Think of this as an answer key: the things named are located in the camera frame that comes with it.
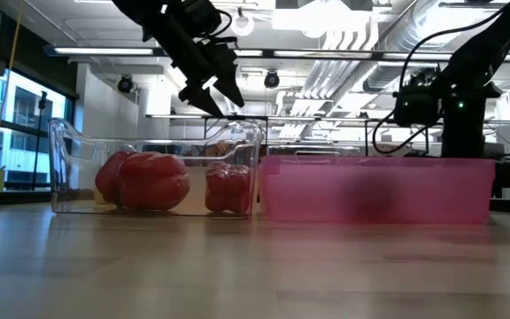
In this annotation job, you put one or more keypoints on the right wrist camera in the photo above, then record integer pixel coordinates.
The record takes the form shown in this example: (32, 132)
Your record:
(416, 106)

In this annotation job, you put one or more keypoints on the black aluminium table frame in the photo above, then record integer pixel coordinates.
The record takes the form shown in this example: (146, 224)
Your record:
(326, 119)

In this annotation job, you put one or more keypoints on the pink translucent plastic bin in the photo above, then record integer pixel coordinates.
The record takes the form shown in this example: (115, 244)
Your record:
(308, 190)

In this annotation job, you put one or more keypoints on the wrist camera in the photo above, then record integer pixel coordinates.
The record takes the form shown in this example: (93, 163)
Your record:
(199, 15)
(416, 106)

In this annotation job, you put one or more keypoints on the orange translucent plastic bin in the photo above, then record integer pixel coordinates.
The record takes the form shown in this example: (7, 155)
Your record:
(218, 149)

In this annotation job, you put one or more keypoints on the black tripod stand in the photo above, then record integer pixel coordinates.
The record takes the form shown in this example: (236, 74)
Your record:
(39, 133)

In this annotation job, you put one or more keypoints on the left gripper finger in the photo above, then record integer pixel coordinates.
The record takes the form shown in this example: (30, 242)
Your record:
(199, 101)
(234, 88)

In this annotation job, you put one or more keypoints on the dark red produce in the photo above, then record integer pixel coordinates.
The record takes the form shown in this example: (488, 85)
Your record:
(370, 195)

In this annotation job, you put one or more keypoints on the red bell pepper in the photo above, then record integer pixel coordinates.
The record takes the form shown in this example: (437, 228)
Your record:
(109, 177)
(153, 181)
(227, 186)

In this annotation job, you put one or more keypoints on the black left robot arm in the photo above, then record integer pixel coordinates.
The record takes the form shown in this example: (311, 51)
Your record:
(140, 9)

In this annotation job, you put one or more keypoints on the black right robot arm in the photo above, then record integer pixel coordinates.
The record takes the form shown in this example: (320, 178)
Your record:
(494, 40)

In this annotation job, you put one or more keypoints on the clear plastic bin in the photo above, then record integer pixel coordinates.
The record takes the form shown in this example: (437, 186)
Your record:
(312, 150)
(78, 146)

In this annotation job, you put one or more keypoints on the silver ventilation duct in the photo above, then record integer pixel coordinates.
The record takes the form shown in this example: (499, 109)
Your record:
(396, 44)

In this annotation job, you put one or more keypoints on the long ceiling light bar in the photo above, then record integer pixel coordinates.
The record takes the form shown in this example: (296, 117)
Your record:
(104, 51)

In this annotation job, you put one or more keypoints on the black ceiling spotlight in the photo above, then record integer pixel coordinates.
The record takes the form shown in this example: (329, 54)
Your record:
(271, 80)
(125, 84)

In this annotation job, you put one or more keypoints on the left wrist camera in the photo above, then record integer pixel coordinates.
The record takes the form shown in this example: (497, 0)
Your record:
(199, 15)

